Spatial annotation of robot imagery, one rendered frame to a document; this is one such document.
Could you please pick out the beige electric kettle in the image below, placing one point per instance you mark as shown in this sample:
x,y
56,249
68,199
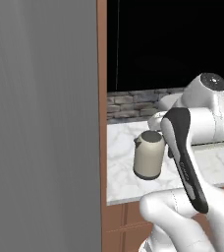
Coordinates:
x,y
148,157

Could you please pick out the brown wooden side panel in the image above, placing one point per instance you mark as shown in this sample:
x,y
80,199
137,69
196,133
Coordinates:
x,y
101,98

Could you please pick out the brown wooden cupboard door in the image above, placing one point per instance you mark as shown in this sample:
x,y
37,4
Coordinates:
x,y
133,239

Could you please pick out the grey fridge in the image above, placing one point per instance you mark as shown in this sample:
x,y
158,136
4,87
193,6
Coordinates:
x,y
38,131

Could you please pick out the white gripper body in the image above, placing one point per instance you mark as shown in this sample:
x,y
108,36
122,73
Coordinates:
x,y
155,122

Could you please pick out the brown wooden drawer front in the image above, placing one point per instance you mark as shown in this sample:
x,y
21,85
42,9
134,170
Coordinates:
x,y
134,214

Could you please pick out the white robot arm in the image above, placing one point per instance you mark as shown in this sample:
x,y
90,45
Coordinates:
x,y
202,124

